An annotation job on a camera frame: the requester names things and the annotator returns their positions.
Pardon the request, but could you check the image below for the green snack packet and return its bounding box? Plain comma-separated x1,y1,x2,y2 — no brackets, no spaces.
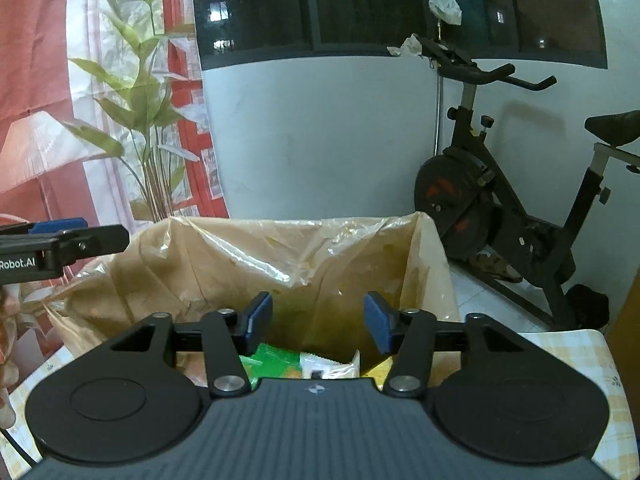
240,344,302,389

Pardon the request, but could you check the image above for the white cracker packet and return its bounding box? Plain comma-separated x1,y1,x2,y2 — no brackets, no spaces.
299,351,360,379

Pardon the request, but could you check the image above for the yellow snack packet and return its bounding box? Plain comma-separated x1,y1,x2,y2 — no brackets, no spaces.
362,358,394,390

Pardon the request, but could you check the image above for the black exercise bike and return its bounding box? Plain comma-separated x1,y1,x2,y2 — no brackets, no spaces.
387,32,640,331

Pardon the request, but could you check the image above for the red printed curtain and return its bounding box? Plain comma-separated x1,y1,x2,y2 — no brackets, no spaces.
0,0,231,401

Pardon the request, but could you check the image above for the checkered yellow tablecloth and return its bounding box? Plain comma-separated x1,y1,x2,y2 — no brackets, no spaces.
4,330,639,479

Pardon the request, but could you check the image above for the dark window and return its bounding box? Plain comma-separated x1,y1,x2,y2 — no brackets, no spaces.
194,0,608,69

